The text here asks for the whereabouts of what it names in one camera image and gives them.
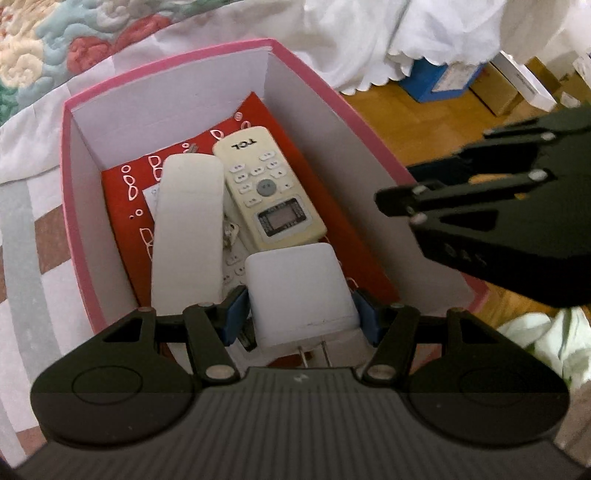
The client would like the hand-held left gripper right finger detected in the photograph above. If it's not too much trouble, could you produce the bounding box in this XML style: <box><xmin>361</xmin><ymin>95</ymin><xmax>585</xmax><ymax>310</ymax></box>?
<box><xmin>353</xmin><ymin>290</ymin><xmax>499</xmax><ymax>384</ymax></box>

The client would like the white bed skirt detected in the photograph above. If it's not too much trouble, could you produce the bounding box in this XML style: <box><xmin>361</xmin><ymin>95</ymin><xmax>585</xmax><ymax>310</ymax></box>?
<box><xmin>0</xmin><ymin>0</ymin><xmax>509</xmax><ymax>183</ymax></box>

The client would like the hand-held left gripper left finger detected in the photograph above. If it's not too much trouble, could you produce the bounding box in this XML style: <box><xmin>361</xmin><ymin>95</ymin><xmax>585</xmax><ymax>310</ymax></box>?
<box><xmin>102</xmin><ymin>285</ymin><xmax>247</xmax><ymax>384</ymax></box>

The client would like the pink box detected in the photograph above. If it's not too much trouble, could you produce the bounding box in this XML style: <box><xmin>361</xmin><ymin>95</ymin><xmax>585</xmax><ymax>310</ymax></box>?
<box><xmin>60</xmin><ymin>38</ymin><xmax>490</xmax><ymax>365</ymax></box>

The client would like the red patterned card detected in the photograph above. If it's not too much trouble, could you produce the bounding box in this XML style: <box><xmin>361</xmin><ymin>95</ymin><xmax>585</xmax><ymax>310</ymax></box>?
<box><xmin>100</xmin><ymin>91</ymin><xmax>400</xmax><ymax>315</ymax></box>

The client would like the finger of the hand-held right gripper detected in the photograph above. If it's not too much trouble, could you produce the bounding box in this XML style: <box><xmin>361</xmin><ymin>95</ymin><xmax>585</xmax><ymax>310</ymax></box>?
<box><xmin>375</xmin><ymin>170</ymin><xmax>555</xmax><ymax>232</ymax></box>
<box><xmin>406</xmin><ymin>106</ymin><xmax>591</xmax><ymax>183</ymax></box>

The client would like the white charger plug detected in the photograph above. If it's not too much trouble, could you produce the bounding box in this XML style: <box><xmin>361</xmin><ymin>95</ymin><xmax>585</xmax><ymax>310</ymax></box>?
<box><xmin>244</xmin><ymin>243</ymin><xmax>360</xmax><ymax>367</ymax></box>

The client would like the pale green cloth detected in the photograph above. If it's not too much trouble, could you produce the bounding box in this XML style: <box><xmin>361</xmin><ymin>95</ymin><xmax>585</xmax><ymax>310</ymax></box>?
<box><xmin>496</xmin><ymin>307</ymin><xmax>591</xmax><ymax>393</ymax></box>

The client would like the long white carton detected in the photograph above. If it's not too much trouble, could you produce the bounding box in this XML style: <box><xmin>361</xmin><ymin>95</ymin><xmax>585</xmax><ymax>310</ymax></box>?
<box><xmin>492</xmin><ymin>51</ymin><xmax>557</xmax><ymax>112</ymax></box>

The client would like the blue box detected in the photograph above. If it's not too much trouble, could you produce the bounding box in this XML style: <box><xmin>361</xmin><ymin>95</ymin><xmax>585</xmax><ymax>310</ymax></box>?
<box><xmin>399</xmin><ymin>58</ymin><xmax>485</xmax><ymax>103</ymax></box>

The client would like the checkered mat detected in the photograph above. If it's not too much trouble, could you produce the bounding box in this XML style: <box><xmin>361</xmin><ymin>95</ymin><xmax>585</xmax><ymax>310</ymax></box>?
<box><xmin>0</xmin><ymin>175</ymin><xmax>153</xmax><ymax>467</ymax></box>

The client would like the cream remote control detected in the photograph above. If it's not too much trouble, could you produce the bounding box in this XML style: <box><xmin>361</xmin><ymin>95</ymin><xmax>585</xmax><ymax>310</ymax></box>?
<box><xmin>212</xmin><ymin>126</ymin><xmax>328</xmax><ymax>252</ymax></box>

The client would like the brown cardboard box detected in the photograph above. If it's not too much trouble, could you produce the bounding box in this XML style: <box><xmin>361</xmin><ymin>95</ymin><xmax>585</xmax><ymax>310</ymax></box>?
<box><xmin>471</xmin><ymin>58</ymin><xmax>559</xmax><ymax>116</ymax></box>

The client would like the white remote control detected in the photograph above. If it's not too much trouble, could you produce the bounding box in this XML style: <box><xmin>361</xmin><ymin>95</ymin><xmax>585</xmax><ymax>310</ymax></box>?
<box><xmin>221</xmin><ymin>222</ymin><xmax>252</xmax><ymax>301</ymax></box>

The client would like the long white remote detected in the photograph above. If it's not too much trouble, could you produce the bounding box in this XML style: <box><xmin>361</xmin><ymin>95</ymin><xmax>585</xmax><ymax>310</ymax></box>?
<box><xmin>150</xmin><ymin>154</ymin><xmax>225</xmax><ymax>319</ymax></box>

